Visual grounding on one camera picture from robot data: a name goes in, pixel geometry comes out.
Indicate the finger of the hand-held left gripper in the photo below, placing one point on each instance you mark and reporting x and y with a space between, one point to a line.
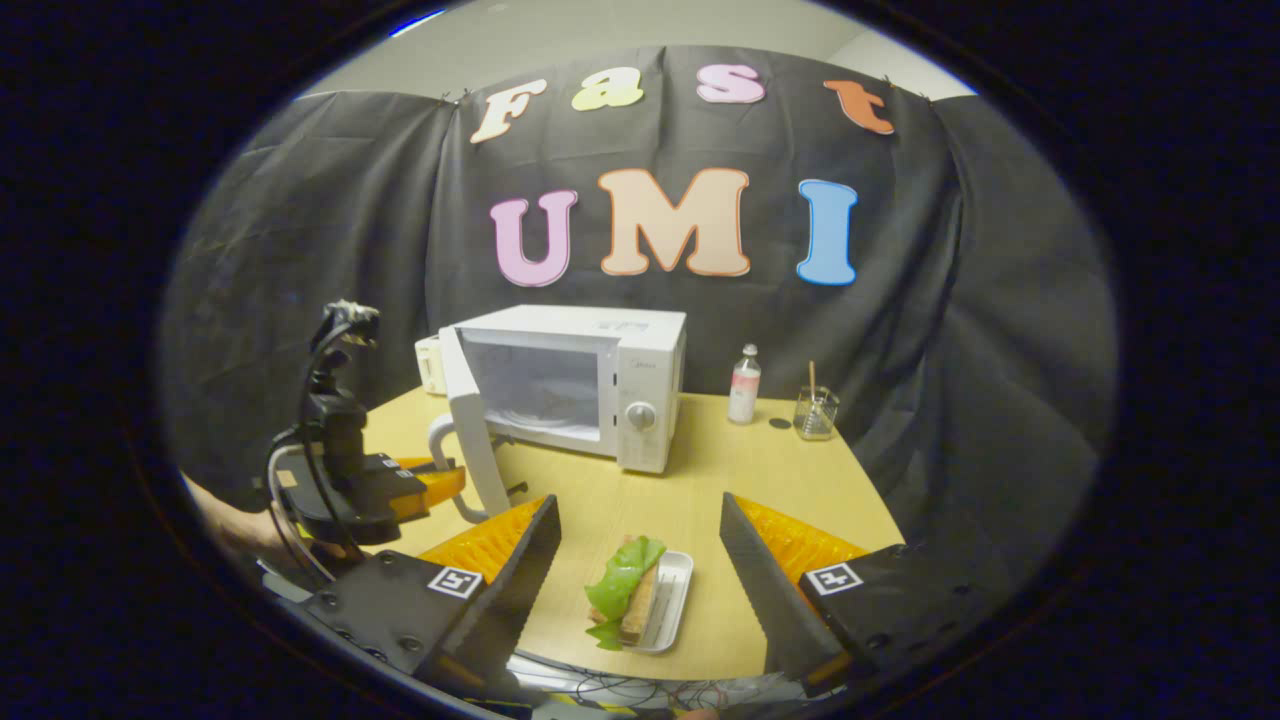
440 492
415 462

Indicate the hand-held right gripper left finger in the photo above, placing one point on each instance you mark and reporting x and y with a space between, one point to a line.
500 600

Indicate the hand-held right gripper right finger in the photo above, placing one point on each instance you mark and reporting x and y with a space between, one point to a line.
770 600

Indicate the lettuce bread sandwich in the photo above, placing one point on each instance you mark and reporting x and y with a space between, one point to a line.
625 590

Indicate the white microwave oven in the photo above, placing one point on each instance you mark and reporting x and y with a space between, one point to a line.
650 350

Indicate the glass microwave turntable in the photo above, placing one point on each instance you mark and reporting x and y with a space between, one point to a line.
550 415

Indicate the white toaster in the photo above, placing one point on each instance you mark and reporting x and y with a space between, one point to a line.
430 365

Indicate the clear glass jar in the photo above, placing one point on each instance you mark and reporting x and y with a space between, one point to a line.
817 418

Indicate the clear bottle with red label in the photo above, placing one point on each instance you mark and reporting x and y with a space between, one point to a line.
743 390

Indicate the wooden stick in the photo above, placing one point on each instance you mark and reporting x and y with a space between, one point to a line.
811 375

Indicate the black backdrop cloth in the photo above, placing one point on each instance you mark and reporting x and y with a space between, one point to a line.
950 350

